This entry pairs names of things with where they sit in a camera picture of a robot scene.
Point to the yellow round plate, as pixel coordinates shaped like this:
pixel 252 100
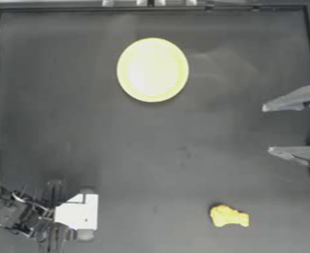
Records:
pixel 152 69

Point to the yellow toy chicken nugget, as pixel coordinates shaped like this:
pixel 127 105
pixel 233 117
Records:
pixel 227 217

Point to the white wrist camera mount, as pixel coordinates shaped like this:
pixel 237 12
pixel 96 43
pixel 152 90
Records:
pixel 77 212

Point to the black metal table frame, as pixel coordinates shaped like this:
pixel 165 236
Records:
pixel 73 8

